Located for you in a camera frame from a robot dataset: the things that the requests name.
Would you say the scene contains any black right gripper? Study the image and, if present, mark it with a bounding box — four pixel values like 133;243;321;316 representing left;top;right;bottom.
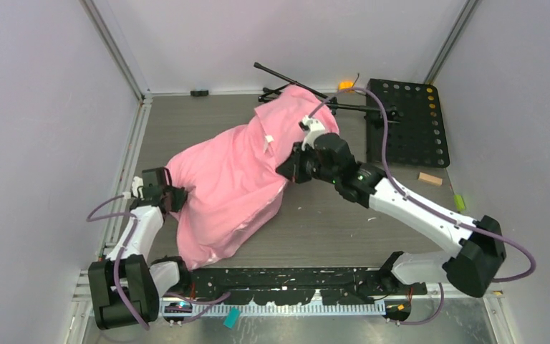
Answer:
278;140;339;184

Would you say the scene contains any pink pillowcase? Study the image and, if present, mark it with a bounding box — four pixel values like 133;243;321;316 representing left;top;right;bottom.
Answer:
166;86;339;270

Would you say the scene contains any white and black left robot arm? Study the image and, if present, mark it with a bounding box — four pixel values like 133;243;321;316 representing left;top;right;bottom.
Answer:
88;167;191;330

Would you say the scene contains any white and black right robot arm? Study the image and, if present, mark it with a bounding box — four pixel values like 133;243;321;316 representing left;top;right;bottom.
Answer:
276;133;506;297

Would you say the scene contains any orange yellow small device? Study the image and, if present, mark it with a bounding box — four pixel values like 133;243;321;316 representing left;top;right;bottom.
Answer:
338;81;354;92

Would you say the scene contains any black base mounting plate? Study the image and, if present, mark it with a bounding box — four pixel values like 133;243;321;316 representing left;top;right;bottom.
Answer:
167;267;427;306

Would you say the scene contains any black perforated music stand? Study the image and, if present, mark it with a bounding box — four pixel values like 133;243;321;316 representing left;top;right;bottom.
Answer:
254;62;450;168

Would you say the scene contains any wooden block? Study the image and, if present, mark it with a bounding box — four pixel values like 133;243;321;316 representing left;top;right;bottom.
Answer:
418;172;443;186

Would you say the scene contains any teal tape piece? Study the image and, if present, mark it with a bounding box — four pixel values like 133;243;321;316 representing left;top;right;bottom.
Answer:
223;307;241;330

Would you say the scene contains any green small block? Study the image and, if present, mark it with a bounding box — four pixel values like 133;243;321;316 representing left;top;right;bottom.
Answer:
453;194;466;212

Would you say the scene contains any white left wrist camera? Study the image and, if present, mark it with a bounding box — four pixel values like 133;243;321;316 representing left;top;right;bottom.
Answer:
130;176;144;199

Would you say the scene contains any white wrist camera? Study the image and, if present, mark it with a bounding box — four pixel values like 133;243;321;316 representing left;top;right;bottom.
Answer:
299;116;328;151
130;176;144;199

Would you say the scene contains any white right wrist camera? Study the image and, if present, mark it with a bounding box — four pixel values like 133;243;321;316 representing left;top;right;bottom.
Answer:
299;116;328;151

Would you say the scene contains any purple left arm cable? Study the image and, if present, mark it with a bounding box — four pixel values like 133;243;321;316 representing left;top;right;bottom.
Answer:
86;193;152;332

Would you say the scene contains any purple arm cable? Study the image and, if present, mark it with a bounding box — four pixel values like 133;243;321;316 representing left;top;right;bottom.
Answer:
308;87;537;283
86;193;152;332

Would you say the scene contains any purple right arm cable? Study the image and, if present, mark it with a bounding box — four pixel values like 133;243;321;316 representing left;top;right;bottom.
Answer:
308;87;537;283

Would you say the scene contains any small black wall clip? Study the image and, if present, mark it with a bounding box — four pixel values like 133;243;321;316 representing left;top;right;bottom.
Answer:
190;90;209;97

